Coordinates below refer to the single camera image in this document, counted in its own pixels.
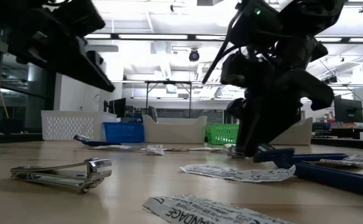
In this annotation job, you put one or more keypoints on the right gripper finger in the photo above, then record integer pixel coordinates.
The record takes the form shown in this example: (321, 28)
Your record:
(240, 109)
(271, 118)

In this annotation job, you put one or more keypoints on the blue plastic basket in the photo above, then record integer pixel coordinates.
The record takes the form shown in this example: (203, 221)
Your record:
(123, 132)

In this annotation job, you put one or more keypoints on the green plastic basket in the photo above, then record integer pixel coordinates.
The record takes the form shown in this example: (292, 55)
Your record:
(221, 133)

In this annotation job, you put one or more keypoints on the dark blue disposable razor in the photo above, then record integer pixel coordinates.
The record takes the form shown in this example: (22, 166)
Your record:
(106, 143)

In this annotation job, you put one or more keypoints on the black computer monitor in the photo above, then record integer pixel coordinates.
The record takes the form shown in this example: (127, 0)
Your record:
(117, 107)
(348, 110)

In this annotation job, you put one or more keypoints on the black ceiling spotlights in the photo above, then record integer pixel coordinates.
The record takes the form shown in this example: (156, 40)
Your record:
(329, 80)

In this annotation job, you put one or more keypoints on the overhead light bar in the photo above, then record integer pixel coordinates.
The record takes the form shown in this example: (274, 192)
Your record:
(156, 36)

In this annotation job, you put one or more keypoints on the white bandage wrapper bold print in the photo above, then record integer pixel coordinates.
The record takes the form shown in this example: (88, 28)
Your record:
(200, 211)

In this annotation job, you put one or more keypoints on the white paper strip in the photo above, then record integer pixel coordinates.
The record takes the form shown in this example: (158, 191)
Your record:
(204, 148)

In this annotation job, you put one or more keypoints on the silver metal nail clipper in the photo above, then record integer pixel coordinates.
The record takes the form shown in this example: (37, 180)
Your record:
(59, 180)

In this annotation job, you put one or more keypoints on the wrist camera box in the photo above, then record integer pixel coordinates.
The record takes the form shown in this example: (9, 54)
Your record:
(78, 17)
(234, 70)

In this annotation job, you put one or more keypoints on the small white printed packet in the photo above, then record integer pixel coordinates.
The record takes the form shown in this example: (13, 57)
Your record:
(155, 150)

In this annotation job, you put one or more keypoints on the printed wipe packet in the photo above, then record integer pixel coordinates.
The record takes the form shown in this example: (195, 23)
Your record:
(237, 174)

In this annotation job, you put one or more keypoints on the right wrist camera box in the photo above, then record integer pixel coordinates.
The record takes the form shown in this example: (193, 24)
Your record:
(234, 70)

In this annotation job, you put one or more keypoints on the black hanging camera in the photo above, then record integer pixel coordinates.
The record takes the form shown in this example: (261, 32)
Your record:
(194, 56)

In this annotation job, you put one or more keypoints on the brown flat strip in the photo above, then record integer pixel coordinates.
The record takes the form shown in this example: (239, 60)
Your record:
(176, 149)

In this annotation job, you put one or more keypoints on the dark office chair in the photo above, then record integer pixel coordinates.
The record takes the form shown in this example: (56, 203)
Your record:
(152, 113)

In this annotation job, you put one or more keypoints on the white printed bandage wrapper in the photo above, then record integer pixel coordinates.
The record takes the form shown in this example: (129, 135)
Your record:
(355, 161)

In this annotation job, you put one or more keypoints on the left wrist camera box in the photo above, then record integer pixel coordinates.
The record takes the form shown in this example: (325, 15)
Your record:
(78, 17)

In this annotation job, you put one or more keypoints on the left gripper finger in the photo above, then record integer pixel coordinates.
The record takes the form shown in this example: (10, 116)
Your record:
(75, 68)

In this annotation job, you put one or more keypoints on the black metal rig frame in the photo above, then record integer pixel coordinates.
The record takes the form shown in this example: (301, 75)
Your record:
(168, 82)

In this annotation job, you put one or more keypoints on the white lattice basket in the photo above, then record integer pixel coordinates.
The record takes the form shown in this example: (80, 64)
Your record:
(75, 124)

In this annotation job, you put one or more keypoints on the beige plastic bin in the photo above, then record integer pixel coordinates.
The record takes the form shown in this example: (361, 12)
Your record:
(293, 133)
(175, 130)

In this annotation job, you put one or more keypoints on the dark office desk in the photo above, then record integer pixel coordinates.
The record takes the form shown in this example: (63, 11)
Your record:
(340, 133)

